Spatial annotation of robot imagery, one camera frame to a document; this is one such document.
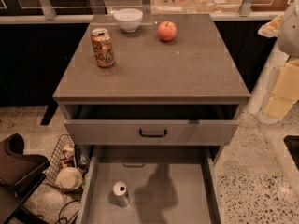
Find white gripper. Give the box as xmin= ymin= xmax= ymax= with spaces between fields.
xmin=258 ymin=0 xmax=299 ymax=119

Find silver redbull can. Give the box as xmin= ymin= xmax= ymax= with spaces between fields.
xmin=112 ymin=181 xmax=129 ymax=207

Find grey drawer cabinet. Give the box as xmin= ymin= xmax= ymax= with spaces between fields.
xmin=52 ymin=13 xmax=251 ymax=151

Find grey middle drawer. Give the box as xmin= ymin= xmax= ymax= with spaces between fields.
xmin=76 ymin=146 xmax=224 ymax=224

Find grey drawer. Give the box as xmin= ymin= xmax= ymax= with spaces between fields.
xmin=76 ymin=146 xmax=224 ymax=224
xmin=65 ymin=105 xmax=238 ymax=146

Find brown soda can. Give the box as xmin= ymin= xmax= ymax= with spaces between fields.
xmin=91 ymin=28 xmax=115 ymax=68

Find grey top drawer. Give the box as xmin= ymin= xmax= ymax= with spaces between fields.
xmin=65 ymin=105 xmax=238 ymax=146

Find black object at right edge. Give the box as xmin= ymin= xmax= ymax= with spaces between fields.
xmin=283 ymin=135 xmax=299 ymax=169

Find red apple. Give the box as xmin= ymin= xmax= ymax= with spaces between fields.
xmin=157 ymin=21 xmax=177 ymax=42

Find white ceramic bowl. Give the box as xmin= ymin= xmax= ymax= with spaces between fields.
xmin=114 ymin=8 xmax=143 ymax=33

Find brown snack bag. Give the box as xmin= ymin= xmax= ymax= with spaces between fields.
xmin=60 ymin=145 xmax=75 ymax=169

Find white bowl in basket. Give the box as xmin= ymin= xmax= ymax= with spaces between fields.
xmin=56 ymin=167 xmax=82 ymax=189

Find black chair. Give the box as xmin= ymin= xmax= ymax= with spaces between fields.
xmin=0 ymin=133 xmax=50 ymax=224

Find white diagonal post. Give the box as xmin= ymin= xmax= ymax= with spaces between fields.
xmin=246 ymin=43 xmax=289 ymax=115

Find black wire basket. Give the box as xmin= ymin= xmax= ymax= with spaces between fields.
xmin=45 ymin=134 xmax=87 ymax=193

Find black floor cable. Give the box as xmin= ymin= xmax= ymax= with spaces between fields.
xmin=54 ymin=199 xmax=82 ymax=224

